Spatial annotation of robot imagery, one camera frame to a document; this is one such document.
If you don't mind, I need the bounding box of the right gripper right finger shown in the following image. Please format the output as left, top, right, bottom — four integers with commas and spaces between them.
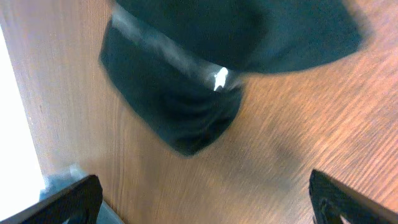
308, 169, 397, 224

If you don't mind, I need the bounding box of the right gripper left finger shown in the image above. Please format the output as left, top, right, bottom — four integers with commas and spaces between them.
2, 175, 103, 224

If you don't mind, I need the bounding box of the dark green shirt bundle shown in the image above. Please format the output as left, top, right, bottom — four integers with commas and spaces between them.
99, 0, 364, 157

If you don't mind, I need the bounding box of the clear plastic storage bin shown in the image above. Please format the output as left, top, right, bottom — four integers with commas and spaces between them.
39, 163, 125, 224

